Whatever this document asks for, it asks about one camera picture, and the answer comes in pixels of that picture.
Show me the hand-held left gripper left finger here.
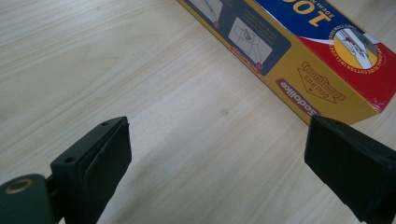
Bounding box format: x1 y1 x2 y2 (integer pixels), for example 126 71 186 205
49 116 133 224

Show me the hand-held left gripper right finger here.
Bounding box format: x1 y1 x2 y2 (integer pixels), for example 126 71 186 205
304 115 396 224

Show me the yellow cling film box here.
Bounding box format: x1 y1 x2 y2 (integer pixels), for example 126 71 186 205
177 0 396 126

